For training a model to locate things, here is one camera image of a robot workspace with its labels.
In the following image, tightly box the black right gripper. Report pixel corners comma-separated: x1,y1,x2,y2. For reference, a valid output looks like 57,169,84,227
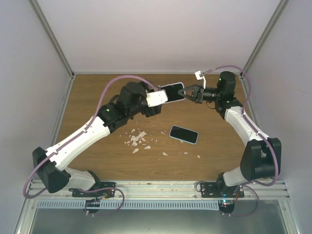
178,84,222,104

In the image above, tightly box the phone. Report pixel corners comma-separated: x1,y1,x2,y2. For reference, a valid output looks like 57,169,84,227
169,125,199,144
160,82,185,104

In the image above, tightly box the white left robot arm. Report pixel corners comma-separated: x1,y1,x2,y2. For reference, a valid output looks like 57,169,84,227
33,82,168,197

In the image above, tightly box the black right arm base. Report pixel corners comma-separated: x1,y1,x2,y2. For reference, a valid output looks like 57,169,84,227
195,181,245,198

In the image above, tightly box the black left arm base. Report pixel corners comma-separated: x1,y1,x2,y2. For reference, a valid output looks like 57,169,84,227
69,181,116,199

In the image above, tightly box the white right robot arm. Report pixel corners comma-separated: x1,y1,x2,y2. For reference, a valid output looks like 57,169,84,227
178,71,281,197

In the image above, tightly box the phone in blue case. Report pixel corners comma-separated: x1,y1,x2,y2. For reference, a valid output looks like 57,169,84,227
169,125,199,144

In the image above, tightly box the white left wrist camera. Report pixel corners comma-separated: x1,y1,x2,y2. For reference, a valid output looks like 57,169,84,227
146,90,168,107

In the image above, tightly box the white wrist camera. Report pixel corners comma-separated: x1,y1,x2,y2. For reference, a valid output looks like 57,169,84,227
195,70,206,89
146,90,168,107

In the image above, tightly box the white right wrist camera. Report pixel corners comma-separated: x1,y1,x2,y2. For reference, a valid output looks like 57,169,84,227
195,70,206,89

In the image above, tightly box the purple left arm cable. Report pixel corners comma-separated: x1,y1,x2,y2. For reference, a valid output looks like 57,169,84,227
23,75,159,198

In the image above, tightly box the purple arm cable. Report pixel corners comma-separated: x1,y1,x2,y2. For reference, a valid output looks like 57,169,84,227
204,64,280,187
23,75,159,198

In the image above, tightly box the aluminium mounting rail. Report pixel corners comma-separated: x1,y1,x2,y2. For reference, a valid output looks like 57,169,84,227
26,179,291,199

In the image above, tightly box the grey slotted cable duct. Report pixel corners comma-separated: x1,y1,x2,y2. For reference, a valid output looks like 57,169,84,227
37,199,219,211

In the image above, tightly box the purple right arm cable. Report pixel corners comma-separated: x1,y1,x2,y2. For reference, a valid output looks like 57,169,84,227
204,64,280,187

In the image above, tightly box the grey left corner post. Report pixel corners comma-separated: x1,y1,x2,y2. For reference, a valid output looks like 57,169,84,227
28,0,75,80

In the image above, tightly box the grey aluminium corner post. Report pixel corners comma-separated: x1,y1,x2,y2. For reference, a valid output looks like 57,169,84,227
244,0,289,72

